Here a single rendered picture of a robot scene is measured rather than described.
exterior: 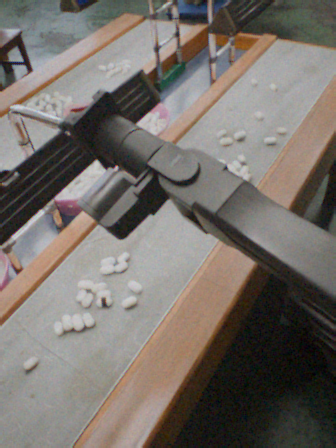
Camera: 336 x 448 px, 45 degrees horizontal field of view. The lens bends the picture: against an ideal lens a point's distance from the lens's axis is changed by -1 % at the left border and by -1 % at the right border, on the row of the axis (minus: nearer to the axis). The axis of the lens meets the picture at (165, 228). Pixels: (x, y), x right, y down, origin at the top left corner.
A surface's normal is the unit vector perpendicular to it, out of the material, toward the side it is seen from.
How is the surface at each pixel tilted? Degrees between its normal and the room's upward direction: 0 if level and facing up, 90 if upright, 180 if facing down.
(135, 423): 0
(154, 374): 0
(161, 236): 0
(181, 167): 20
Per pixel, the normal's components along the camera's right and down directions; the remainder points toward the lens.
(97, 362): -0.10, -0.67
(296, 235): -0.30, -0.47
